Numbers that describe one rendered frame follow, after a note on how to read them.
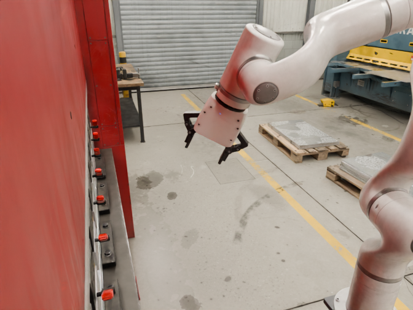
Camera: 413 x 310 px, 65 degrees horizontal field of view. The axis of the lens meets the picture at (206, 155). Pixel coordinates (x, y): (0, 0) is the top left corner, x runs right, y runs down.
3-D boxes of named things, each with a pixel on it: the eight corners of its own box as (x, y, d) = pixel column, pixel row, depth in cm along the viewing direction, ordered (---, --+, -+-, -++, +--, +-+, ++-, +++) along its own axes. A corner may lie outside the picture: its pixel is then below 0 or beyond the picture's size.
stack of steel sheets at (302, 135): (339, 144, 444) (340, 141, 442) (298, 149, 429) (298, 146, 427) (302, 122, 531) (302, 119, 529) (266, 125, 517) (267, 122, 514)
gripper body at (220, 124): (208, 93, 68) (189, 133, 75) (251, 114, 69) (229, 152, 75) (216, 80, 74) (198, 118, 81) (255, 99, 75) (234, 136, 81)
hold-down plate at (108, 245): (116, 266, 134) (115, 260, 133) (102, 269, 133) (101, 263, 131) (111, 224, 160) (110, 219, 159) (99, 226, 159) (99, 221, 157)
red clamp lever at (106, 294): (114, 290, 67) (114, 285, 76) (93, 294, 66) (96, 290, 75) (115, 299, 66) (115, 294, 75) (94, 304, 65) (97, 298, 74)
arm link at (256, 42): (260, 106, 68) (249, 83, 75) (294, 49, 60) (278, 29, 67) (224, 96, 65) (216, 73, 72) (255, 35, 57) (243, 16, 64)
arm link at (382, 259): (388, 251, 97) (409, 181, 87) (430, 302, 80) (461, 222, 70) (349, 252, 97) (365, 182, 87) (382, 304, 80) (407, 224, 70)
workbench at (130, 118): (148, 143, 488) (139, 37, 426) (96, 149, 468) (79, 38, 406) (135, 110, 645) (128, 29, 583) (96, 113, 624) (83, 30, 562)
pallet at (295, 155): (348, 156, 443) (350, 147, 437) (295, 163, 424) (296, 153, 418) (302, 128, 548) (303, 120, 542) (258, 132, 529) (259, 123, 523)
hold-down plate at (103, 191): (110, 213, 169) (109, 208, 168) (99, 215, 167) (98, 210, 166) (107, 186, 195) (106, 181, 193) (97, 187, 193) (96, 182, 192)
